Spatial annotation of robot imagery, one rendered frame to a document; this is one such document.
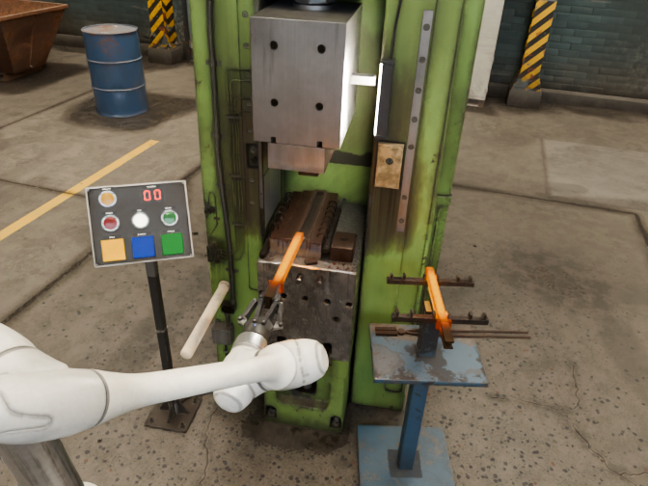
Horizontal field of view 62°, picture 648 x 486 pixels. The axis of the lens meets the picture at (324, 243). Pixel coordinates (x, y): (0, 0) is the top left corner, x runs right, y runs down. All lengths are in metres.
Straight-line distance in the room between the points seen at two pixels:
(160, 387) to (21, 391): 0.29
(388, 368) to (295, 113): 0.94
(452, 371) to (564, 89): 6.20
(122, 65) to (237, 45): 4.48
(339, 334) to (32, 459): 1.29
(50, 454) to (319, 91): 1.23
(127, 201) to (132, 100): 4.53
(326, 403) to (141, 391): 1.54
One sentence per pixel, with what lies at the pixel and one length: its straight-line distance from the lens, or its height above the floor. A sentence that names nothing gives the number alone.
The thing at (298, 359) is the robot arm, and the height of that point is 1.18.
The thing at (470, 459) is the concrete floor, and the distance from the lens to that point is 2.65.
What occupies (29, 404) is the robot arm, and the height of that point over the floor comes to 1.42.
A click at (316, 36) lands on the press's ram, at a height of 1.72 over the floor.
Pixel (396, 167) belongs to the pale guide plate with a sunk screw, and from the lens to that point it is 1.97.
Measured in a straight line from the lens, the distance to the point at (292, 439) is 2.60.
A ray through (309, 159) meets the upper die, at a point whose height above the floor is 1.32.
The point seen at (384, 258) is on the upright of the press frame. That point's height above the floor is 0.86.
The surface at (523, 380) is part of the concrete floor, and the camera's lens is 3.08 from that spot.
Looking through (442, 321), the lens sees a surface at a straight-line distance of 1.76.
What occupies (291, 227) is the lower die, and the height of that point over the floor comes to 0.99.
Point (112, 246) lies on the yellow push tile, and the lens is 2.02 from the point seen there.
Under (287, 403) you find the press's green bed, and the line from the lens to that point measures 2.53.
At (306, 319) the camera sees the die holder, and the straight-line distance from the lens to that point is 2.16.
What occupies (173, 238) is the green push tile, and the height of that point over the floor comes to 1.03.
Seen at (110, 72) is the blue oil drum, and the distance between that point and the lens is 6.41.
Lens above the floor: 2.05
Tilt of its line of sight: 32 degrees down
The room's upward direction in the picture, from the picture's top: 3 degrees clockwise
